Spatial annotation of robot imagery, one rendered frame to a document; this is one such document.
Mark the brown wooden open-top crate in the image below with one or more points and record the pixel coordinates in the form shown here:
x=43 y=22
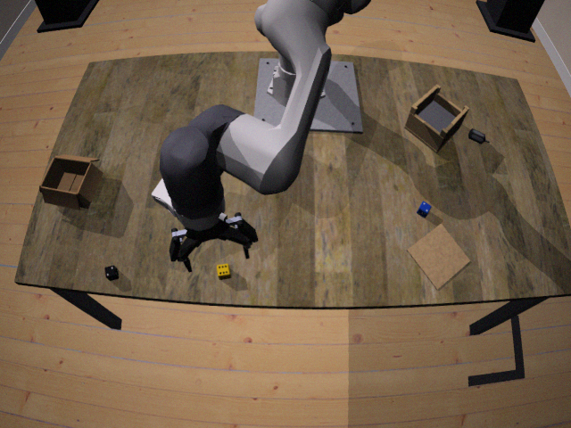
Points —
x=439 y=112

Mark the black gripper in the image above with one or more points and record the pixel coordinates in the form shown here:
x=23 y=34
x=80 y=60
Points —
x=221 y=230

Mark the yellow die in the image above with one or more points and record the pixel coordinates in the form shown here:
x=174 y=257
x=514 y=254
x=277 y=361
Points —
x=223 y=271

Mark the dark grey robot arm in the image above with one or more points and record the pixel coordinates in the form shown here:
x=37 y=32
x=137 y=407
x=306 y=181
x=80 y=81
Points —
x=265 y=157

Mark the black die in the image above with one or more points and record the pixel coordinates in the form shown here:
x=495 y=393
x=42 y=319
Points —
x=111 y=273

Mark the tan flat mat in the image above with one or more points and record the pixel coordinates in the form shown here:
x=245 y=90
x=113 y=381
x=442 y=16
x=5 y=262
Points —
x=439 y=256

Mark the open brown cardboard box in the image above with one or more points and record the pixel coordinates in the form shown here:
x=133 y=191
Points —
x=65 y=172

